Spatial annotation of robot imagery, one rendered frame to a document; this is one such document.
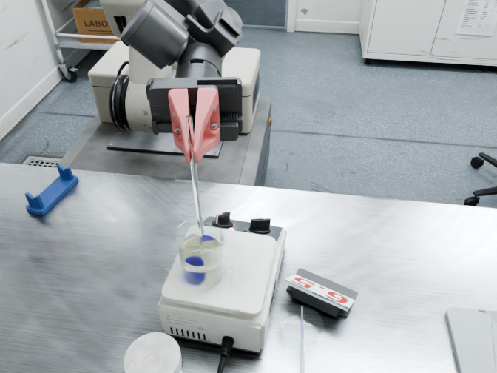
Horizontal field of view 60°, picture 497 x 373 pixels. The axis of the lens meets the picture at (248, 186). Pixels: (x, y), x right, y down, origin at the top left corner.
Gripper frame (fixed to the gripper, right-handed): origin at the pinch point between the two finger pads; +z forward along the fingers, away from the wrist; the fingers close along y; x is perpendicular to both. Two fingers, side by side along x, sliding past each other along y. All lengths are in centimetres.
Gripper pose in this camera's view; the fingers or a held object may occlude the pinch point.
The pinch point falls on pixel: (191, 152)
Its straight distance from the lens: 41.9
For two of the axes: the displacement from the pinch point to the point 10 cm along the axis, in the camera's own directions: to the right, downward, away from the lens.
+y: 10.0, -0.3, 0.4
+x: 0.0, 7.6, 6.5
